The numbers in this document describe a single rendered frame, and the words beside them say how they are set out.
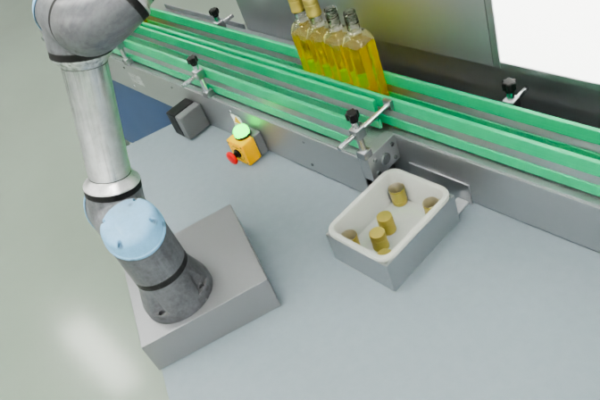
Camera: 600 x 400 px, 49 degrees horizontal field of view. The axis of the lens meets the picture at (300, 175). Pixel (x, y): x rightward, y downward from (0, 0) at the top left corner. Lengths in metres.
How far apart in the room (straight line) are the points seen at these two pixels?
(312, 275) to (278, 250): 0.13
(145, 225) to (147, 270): 0.09
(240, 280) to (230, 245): 0.12
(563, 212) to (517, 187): 0.10
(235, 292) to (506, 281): 0.53
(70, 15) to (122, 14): 0.08
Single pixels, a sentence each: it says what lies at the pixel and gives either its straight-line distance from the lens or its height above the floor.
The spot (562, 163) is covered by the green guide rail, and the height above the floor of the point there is 0.94.
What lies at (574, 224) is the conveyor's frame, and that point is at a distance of 1.34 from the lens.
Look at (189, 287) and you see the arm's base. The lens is 1.35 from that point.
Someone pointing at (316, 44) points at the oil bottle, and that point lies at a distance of 1.55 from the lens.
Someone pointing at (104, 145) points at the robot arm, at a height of 1.16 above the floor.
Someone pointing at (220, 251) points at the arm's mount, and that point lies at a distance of 1.46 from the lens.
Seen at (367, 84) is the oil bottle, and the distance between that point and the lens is 1.51.
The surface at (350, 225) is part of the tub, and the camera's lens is 1.43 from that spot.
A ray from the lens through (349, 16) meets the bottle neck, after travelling 1.45.
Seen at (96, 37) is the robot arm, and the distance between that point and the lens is 1.14.
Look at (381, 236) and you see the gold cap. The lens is 1.38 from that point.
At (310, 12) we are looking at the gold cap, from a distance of 1.53.
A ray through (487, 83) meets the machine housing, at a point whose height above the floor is 0.90.
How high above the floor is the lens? 1.80
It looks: 39 degrees down
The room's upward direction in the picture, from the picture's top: 23 degrees counter-clockwise
